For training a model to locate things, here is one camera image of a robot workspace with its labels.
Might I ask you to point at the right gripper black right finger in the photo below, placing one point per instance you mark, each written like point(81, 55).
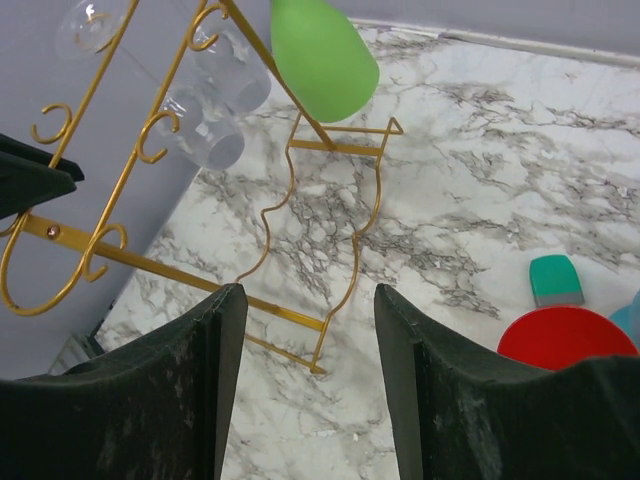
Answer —
point(461, 411)

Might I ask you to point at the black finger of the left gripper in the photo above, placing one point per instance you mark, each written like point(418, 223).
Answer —
point(27, 180)

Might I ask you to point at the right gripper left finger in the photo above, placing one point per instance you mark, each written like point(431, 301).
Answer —
point(158, 407)

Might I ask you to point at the red wine glass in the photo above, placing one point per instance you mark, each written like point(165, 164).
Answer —
point(554, 338)

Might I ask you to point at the clear wine glass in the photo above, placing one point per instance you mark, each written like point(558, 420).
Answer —
point(208, 134)
point(230, 65)

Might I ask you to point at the blue wine glass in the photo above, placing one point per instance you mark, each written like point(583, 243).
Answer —
point(627, 318)

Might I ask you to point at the green wine glass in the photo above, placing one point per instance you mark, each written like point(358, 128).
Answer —
point(322, 58)

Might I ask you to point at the green grey eraser block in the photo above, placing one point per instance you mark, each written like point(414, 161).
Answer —
point(554, 281)

